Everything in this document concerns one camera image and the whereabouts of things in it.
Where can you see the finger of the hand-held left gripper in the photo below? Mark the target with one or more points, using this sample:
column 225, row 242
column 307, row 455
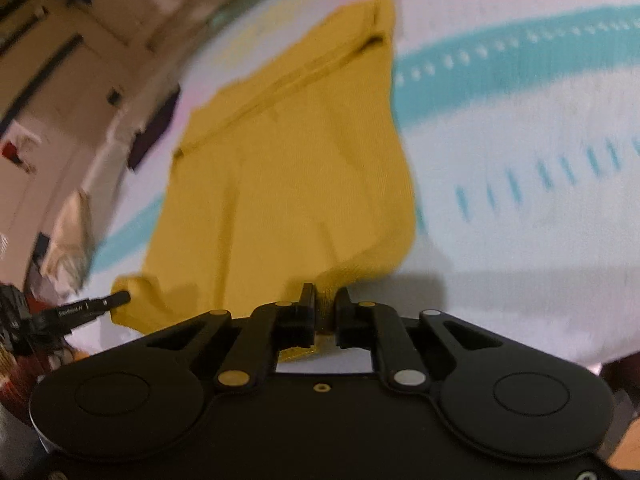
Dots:
column 95, row 308

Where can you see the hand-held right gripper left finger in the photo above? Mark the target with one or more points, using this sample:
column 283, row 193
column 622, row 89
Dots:
column 306, row 310

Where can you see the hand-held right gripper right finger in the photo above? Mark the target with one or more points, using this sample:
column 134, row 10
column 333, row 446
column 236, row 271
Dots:
column 344, row 312

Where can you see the yellow knit sweater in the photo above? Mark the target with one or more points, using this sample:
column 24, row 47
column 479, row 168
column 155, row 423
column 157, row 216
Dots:
column 300, row 185

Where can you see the beige pillow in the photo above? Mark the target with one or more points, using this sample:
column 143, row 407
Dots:
column 70, row 245

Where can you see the dark folded cloth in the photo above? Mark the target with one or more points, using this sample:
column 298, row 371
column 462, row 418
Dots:
column 152, row 130

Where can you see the pastel printed bed sheet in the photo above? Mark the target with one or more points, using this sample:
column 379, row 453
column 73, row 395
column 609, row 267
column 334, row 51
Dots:
column 525, row 210

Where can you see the wooden bed headboard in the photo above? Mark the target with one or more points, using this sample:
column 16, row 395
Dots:
column 165, row 5

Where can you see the colourful wall sticker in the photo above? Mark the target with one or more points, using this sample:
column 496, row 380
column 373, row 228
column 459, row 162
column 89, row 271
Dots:
column 12, row 152

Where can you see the black wall socket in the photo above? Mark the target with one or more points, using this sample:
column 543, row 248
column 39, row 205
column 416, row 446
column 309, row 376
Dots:
column 115, row 97

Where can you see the black padded rail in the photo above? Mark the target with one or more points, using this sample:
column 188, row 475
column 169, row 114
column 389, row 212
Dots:
column 45, row 75
column 12, row 6

